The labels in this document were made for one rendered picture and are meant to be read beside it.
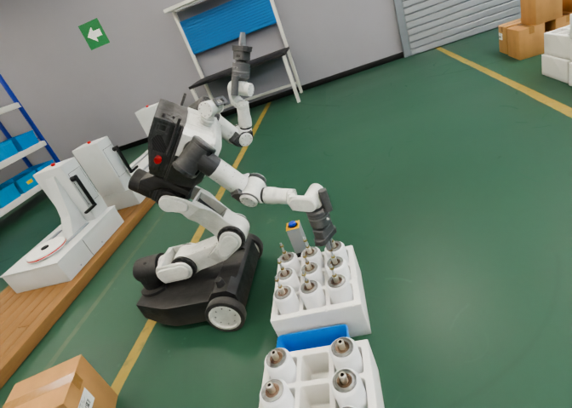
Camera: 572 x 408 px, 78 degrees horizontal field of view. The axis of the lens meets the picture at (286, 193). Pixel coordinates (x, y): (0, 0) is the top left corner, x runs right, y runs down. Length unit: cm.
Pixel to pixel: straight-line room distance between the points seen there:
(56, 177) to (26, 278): 82
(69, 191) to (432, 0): 536
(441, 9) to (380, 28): 89
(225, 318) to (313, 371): 57
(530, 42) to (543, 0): 38
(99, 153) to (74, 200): 57
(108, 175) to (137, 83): 348
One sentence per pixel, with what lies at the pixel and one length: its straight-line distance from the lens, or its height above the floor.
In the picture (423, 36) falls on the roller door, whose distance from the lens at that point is 634.
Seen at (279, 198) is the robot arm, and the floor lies 62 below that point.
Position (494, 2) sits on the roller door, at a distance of 659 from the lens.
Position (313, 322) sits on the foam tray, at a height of 13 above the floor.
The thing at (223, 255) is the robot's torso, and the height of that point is 33.
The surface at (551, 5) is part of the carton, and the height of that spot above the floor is 44.
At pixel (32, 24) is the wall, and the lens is 800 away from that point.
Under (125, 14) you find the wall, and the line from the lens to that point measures 706.
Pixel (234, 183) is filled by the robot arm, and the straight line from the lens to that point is 146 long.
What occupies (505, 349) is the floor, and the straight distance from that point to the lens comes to 157.
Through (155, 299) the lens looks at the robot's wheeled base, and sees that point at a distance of 215.
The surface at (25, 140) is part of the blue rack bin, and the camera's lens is 694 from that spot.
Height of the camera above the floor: 126
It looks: 25 degrees down
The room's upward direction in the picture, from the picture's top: 22 degrees counter-clockwise
